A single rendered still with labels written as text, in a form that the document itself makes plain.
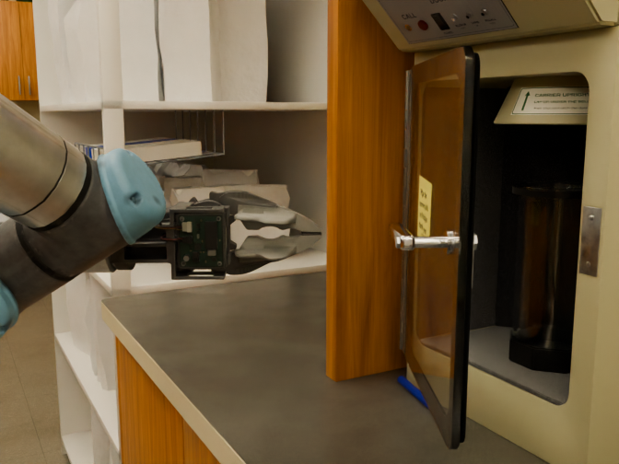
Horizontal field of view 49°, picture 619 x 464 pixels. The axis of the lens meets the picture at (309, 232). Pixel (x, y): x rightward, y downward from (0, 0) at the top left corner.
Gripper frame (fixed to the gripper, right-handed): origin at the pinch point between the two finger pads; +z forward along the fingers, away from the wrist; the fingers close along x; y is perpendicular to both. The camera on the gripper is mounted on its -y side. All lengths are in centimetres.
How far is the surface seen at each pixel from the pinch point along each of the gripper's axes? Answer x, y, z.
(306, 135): 6, -139, 3
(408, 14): 24.5, -12.4, 12.3
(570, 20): 21.5, 5.6, 25.0
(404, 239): 0.3, 6.4, 9.3
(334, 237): -4.7, -22.5, 4.2
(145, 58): 27, -113, -40
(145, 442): -50, -51, -30
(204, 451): -35.9, -20.3, -14.9
